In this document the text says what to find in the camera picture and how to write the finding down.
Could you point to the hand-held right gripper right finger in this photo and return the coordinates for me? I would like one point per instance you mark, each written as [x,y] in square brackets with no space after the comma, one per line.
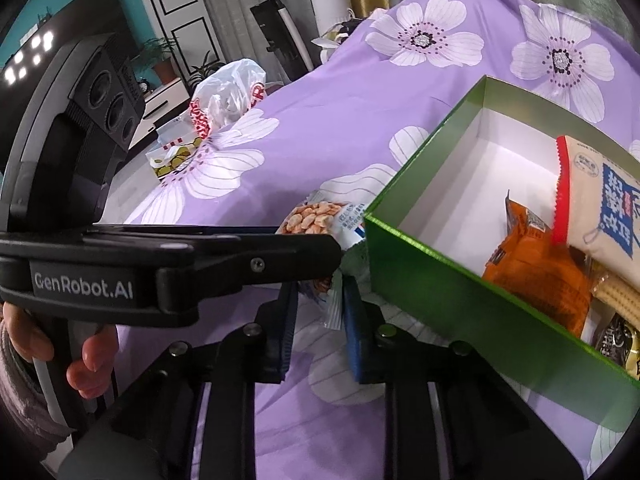
[355,340]

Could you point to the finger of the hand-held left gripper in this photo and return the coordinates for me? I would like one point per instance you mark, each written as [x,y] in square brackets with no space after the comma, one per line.
[275,255]

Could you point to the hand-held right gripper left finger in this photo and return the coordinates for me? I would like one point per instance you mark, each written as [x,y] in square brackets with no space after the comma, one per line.
[285,340]

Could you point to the peanut snack packet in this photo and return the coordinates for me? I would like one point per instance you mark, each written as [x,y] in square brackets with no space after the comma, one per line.
[315,220]

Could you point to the green cardboard box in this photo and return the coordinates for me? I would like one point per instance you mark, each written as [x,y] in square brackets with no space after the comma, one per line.
[450,290]

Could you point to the orange snack packet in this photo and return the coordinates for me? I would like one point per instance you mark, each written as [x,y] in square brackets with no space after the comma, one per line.
[540,280]

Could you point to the dark gold snack packet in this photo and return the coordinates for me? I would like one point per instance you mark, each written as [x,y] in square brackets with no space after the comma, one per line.
[620,340]

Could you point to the white blue red-edged snack packet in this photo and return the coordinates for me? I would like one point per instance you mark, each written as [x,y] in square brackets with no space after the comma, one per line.
[595,210]

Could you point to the person's left hand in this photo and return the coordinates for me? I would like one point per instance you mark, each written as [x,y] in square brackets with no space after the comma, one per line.
[92,365]

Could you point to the green pea snack packet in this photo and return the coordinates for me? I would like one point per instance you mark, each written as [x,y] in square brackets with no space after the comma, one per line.
[172,162]

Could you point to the white red printed plastic bag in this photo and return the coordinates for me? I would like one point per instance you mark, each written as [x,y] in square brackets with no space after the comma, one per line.
[230,90]

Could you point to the white television cabinet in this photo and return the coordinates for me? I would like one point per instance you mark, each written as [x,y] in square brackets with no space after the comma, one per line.
[160,102]

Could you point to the small dark potted plant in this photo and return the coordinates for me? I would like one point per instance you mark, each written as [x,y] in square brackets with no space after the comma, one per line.
[205,72]

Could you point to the potted plant in red pot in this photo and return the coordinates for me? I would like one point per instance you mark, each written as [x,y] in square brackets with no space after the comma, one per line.
[162,67]

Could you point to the black upright vacuum cleaner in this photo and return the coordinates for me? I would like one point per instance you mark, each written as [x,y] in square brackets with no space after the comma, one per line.
[272,35]

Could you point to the white standing unit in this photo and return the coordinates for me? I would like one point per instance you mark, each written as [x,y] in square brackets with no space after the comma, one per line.
[327,5]

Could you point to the black television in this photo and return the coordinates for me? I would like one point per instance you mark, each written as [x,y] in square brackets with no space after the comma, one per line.
[85,15]

